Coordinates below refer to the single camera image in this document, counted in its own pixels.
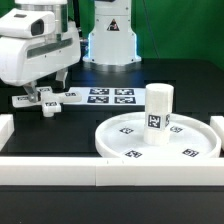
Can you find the white marker sheet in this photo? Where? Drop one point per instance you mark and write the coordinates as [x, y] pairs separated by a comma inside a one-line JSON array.
[[110, 96]]

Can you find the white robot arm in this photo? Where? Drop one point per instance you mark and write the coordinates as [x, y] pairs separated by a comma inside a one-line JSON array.
[[112, 44]]

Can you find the white cross-shaped table base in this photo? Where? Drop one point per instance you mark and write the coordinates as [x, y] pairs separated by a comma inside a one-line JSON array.
[[49, 101]]

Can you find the white front fence bar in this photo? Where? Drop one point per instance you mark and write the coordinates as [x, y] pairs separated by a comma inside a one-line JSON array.
[[71, 171]]

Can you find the white round table top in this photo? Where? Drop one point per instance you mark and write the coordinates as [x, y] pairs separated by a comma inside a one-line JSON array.
[[132, 136]]

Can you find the white left fence block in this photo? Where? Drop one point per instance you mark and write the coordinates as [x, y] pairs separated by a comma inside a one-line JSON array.
[[6, 128]]

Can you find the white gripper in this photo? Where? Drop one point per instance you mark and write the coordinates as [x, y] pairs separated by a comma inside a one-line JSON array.
[[22, 61]]

